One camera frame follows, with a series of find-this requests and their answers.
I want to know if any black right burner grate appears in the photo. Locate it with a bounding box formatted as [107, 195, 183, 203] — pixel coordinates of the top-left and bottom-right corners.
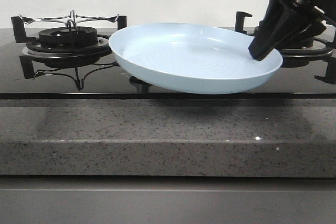
[234, 11, 336, 86]

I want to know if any silver left stove knob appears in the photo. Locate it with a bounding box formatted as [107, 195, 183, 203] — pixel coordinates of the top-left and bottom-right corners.
[129, 76, 152, 93]

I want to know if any grey cabinet drawer front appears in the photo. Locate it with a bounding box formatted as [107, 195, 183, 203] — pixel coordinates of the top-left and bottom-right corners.
[1, 177, 335, 223]

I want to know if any chrome wire pan support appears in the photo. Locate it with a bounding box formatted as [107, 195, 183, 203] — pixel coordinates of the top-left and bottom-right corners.
[14, 10, 121, 28]

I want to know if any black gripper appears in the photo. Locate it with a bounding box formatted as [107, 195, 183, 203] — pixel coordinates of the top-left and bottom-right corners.
[248, 0, 335, 61]

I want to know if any black left burner grate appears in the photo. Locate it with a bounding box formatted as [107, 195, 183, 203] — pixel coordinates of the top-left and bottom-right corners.
[11, 17, 111, 68]

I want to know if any black burner grate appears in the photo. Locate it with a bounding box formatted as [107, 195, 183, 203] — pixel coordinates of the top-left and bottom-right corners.
[234, 11, 336, 86]
[11, 17, 111, 68]

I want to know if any light blue plate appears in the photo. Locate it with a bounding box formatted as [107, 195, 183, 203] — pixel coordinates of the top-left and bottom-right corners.
[109, 23, 283, 94]

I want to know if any black glass gas cooktop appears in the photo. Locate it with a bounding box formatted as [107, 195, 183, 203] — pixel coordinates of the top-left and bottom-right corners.
[1, 29, 335, 99]

